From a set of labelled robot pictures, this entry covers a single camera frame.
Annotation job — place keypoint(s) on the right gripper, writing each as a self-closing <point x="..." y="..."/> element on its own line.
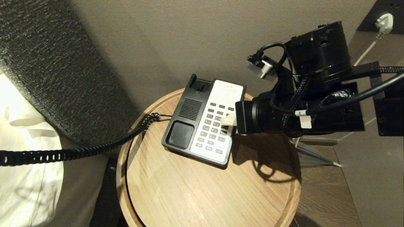
<point x="265" y="116"/>

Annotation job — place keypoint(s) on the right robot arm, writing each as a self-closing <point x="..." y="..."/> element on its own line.
<point x="322" y="53"/>

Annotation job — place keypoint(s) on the black and white desk phone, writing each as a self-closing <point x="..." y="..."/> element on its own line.
<point x="186" y="110"/>

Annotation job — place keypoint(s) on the round wooden side table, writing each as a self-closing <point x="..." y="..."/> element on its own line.
<point x="205" y="195"/>

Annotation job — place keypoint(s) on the beige bed sheet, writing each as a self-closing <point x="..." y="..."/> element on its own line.
<point x="80" y="189"/>

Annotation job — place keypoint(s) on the white power plug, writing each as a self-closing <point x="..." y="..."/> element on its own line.
<point x="385" y="23"/>

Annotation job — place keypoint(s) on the grey fabric headboard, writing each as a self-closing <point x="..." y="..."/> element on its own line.
<point x="47" y="63"/>

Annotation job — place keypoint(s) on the white pillow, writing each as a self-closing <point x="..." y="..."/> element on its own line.
<point x="25" y="157"/>

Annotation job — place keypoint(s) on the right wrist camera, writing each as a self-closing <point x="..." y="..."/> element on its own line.
<point x="263" y="67"/>

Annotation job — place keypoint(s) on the black wall socket panel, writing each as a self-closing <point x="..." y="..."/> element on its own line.
<point x="369" y="22"/>

